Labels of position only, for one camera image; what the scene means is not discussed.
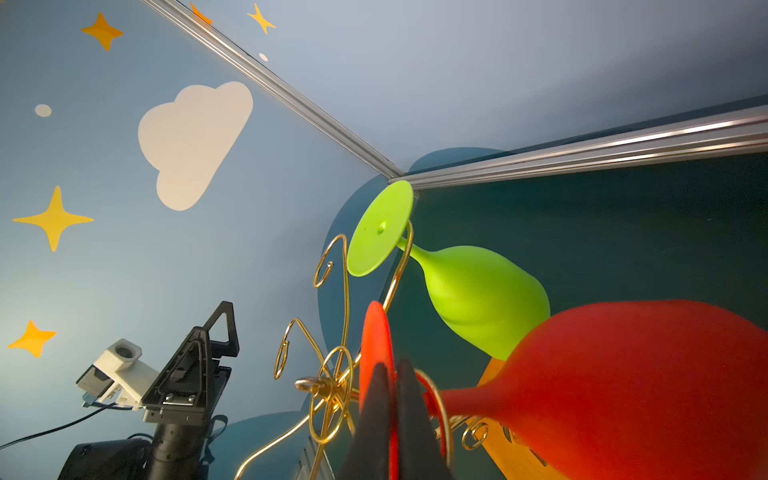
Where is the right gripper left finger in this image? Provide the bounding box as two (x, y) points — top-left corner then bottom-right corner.
(337, 363), (392, 480)

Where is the left aluminium frame post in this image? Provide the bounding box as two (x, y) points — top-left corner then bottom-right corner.
(144, 0), (404, 179)

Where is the back aluminium frame bar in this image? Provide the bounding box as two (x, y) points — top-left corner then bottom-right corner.
(391, 105), (767, 190)

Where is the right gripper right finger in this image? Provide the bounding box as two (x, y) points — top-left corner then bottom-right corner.
(396, 359), (453, 480)

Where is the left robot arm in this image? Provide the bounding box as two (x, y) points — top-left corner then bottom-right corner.
(59, 301), (240, 479)

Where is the red wine glass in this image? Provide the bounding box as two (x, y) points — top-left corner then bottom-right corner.
(360, 300), (767, 479)

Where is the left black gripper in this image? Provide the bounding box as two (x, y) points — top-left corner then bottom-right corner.
(142, 301), (240, 427)

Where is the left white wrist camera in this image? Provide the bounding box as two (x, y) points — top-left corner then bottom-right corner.
(76, 339), (159, 410)

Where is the green wine glass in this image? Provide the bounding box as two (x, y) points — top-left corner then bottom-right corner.
(347, 181), (551, 360)

